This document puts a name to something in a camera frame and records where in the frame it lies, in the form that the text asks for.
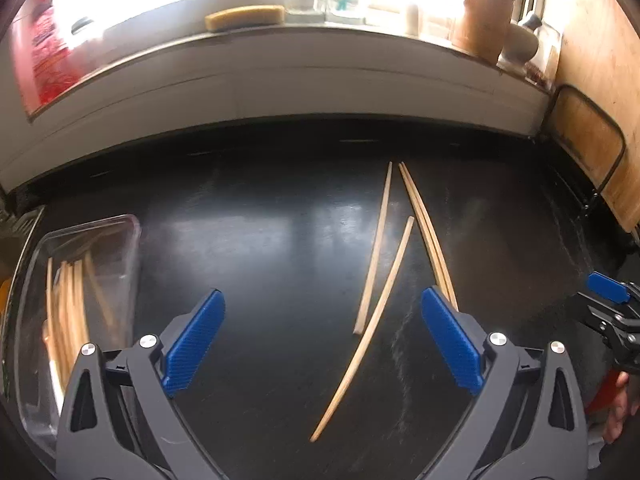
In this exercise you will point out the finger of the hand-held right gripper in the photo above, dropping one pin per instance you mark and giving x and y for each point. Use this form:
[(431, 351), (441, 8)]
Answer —
[(607, 287)]

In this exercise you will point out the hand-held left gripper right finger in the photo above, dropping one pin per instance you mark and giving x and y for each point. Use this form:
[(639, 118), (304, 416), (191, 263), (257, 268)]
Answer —
[(452, 342)]

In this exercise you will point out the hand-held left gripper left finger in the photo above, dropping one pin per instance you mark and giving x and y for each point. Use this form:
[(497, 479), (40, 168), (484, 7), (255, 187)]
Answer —
[(192, 345)]

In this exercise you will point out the wooden chopstick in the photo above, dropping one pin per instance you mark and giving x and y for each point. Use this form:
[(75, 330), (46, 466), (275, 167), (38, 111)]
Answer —
[(416, 210), (375, 250), (400, 260), (424, 210)]

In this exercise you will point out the bundle of wooden chopsticks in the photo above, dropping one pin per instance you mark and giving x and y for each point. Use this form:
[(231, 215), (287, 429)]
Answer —
[(67, 310)]

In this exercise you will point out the clear plastic container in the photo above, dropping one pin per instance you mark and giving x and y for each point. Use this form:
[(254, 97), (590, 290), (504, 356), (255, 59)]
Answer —
[(115, 240)]

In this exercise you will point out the person's right hand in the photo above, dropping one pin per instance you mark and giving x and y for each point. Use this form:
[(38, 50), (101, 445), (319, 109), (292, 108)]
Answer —
[(619, 405)]

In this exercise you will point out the yellow bowl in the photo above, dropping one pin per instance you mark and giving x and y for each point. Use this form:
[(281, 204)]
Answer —
[(3, 295)]

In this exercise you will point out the wooden cutting board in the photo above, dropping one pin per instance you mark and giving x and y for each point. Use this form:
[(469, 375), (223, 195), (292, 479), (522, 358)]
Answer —
[(600, 85)]

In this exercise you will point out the steel kitchen sink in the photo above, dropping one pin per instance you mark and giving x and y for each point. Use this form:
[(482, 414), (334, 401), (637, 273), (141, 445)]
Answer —
[(20, 222)]

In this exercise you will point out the white ceramic jar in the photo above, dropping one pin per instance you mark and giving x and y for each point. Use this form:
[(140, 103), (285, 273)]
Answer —
[(520, 40)]

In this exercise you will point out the wooden utensil holder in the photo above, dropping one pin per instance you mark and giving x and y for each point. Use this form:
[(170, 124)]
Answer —
[(482, 20)]

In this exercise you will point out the small white bottle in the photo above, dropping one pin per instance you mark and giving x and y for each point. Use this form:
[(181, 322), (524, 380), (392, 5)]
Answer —
[(412, 20)]

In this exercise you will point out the yellow sponge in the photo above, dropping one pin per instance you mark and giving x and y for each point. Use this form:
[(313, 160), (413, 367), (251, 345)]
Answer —
[(245, 16)]

